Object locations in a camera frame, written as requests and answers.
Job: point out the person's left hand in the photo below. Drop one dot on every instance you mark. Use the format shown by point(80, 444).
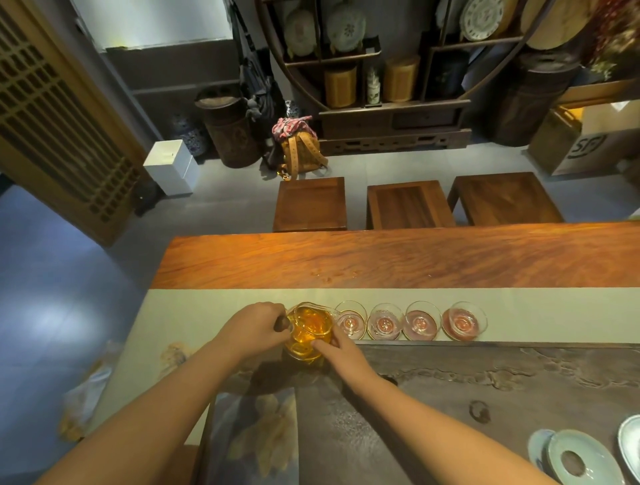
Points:
point(250, 327)

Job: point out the person's right hand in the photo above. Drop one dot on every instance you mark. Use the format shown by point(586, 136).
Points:
point(347, 357)

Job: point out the person's right thumb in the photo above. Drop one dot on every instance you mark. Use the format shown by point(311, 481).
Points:
point(320, 345)

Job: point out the person's left fingers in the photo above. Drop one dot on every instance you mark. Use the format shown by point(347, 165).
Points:
point(280, 314)

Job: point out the glass pitcher with amber tea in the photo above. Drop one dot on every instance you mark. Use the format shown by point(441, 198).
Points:
point(309, 324)

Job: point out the person's left forearm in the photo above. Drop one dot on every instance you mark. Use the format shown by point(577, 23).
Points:
point(150, 414)

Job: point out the person's right forearm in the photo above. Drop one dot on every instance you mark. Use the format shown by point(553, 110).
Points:
point(440, 434)

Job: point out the small glass teacup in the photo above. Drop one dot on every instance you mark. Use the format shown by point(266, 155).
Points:
point(422, 322)
point(351, 320)
point(385, 324)
point(464, 322)

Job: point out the beige table runner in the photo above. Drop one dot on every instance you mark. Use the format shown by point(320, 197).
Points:
point(210, 307)

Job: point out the grey painted cloth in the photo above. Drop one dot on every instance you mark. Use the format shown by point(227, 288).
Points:
point(260, 434)

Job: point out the wooden stool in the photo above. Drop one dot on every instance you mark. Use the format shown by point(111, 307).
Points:
point(505, 199)
point(310, 204)
point(409, 205)

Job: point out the dark stone tea tray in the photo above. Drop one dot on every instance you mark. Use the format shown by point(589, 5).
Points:
point(450, 389)

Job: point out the tan leather backpack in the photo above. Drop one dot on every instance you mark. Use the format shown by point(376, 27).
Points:
point(302, 152)

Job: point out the white box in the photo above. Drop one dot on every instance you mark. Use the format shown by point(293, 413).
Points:
point(170, 167)

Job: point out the pink patterned cloth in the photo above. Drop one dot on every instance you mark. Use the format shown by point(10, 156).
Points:
point(292, 126)

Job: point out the dark carved wooden barrel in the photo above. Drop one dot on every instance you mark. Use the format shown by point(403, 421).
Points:
point(232, 130)

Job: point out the blue white porcelain vase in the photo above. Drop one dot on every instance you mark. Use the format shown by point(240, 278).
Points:
point(192, 137)

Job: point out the round dark wooden shelf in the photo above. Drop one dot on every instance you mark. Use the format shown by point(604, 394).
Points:
point(395, 122)

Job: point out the yellow woven canister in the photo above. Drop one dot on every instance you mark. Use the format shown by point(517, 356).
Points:
point(341, 86)
point(401, 79)

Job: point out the grey hanging bag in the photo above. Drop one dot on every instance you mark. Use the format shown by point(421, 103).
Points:
point(255, 75)

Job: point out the pale celadon saucer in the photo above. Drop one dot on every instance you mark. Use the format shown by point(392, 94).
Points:
point(538, 447)

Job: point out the white painted bottle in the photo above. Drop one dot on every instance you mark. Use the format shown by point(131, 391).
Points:
point(373, 89)

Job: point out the wrapped round tea cake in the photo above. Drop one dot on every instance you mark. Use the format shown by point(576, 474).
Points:
point(301, 32)
point(346, 25)

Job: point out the pale celadon gaiwan lid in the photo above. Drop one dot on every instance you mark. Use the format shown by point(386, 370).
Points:
point(582, 462)

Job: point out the wooden lattice door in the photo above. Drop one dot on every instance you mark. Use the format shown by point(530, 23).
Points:
point(60, 115)

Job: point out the large dark wooden barrel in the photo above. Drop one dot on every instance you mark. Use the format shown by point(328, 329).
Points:
point(532, 100)

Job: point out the pale celadon bowl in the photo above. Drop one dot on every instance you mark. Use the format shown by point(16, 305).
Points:
point(631, 442)

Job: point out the cardboard box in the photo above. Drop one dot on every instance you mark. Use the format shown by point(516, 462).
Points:
point(585, 140)

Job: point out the decorated white plate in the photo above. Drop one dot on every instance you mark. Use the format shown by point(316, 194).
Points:
point(481, 19)

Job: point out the round wooden board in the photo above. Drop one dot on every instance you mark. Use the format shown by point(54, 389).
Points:
point(555, 22)

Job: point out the red dried flowers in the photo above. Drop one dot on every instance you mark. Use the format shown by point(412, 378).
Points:
point(617, 35)

